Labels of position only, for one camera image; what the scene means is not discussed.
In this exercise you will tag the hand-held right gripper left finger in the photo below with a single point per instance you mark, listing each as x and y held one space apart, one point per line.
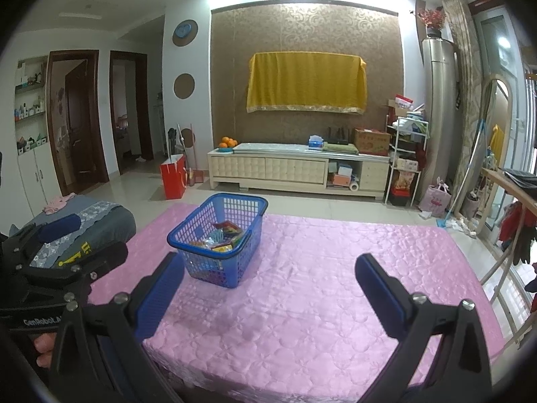
161 291

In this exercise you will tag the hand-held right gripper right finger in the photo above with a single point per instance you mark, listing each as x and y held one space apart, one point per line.
377 298

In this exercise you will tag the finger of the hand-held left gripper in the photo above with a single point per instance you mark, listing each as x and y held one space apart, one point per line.
111 254
61 226

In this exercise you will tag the blue plastic basket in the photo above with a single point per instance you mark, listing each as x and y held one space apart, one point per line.
218 273

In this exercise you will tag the orange triangular snack packet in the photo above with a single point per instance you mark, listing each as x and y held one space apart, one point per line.
196 243

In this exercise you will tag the light blue candy packet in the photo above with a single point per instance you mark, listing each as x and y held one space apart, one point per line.
212 239

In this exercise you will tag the yellow cracker packet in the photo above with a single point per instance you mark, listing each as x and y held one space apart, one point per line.
222 248

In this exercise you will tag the person's left hand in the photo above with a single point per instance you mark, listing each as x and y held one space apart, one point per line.
44 343

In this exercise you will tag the pink cloth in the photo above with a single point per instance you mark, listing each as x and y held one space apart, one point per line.
58 203

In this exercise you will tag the grey lace-trimmed pillow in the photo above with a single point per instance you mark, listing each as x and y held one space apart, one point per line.
105 218

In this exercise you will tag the red paper bag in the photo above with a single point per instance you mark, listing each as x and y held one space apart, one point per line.
173 177

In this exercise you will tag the dark wooden door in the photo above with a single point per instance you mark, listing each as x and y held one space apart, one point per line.
77 126

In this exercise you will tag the white paper roll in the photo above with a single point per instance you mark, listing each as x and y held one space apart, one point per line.
354 186

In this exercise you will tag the pink shopping bag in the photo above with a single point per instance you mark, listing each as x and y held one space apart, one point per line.
435 197

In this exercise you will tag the wooden railing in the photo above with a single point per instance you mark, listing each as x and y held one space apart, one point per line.
499 260

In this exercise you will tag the white shelf rack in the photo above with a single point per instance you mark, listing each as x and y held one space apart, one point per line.
407 163

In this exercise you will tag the green folded cloth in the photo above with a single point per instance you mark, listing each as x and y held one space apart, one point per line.
340 147

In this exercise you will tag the cardboard box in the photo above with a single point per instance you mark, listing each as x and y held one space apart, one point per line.
371 142

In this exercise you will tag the hanging red black clothes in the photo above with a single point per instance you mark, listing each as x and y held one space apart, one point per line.
520 231

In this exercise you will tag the plate of oranges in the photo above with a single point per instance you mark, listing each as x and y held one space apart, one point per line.
228 143

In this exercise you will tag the cream TV cabinet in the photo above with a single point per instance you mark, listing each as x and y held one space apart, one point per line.
272 170

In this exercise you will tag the black router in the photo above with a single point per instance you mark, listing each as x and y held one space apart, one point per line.
339 135

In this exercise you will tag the blue tissue box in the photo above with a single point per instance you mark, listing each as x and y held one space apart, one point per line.
316 142

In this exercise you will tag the standing air conditioner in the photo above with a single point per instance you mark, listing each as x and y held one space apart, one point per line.
440 113

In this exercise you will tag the patterned curtain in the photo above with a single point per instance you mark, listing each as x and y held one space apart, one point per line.
463 92

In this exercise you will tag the yellow cloth cover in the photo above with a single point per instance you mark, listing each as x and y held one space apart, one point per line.
306 82

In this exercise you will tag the red flower vase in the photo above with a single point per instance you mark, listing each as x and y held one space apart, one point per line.
432 19

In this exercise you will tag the white wall shelf cabinet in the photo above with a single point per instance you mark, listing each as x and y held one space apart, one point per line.
29 147

